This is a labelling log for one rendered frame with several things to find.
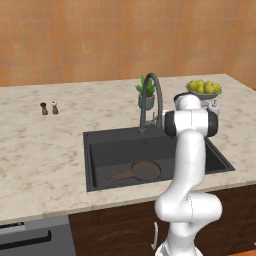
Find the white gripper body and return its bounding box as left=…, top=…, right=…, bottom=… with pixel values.
left=207, top=99, right=222, bottom=116

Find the dark brown frying pan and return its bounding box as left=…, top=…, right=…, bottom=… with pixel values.
left=103, top=159, right=162, bottom=184

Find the dark grey sink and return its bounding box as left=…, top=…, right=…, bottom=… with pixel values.
left=82, top=125, right=236, bottom=193

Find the grey fruit bowl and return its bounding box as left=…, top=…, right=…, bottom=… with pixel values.
left=185, top=86, right=223, bottom=101

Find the dark grey curved tap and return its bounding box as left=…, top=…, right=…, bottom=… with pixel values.
left=138, top=72, right=165, bottom=135

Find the green plant in teal pot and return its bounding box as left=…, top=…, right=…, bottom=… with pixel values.
left=134, top=74, right=158, bottom=111

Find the dark brown cupboard door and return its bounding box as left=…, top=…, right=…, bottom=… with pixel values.
left=68, top=199, right=162, bottom=256
left=196, top=184, right=256, bottom=256

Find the brown white-topped salt shaker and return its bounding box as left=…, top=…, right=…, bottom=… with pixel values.
left=50, top=101, right=60, bottom=116

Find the brown pepper shaker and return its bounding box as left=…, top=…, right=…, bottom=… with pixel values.
left=39, top=102, right=49, bottom=116

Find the grey dishwasher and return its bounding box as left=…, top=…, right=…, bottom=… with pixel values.
left=0, top=214, right=77, bottom=256

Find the white cupboard handle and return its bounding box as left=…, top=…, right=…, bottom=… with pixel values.
left=151, top=221, right=159, bottom=252

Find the black dishwasher handle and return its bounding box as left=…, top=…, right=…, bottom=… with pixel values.
left=0, top=229, right=53, bottom=251

